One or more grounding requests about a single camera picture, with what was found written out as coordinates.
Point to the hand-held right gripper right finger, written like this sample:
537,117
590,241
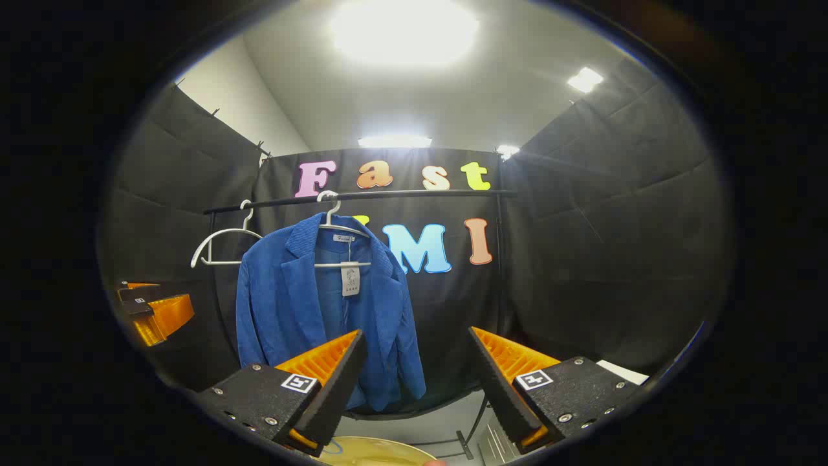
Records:
501,395

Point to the large white clothes hanger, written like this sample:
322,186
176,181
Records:
326,265

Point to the small white clothes hanger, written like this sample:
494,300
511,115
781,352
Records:
223,262

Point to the black backdrop cloth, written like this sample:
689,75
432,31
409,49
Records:
582,259

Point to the large ceiling light panel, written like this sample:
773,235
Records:
404,29

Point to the white flat board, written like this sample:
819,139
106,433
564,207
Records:
621,373

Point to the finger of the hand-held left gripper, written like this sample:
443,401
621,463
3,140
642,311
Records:
137,292
169,314

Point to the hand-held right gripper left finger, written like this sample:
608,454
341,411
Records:
336,395

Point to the beige round laundry hamper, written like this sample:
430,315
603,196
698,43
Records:
375,450

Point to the black metal clothes rack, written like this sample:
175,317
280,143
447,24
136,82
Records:
420,193

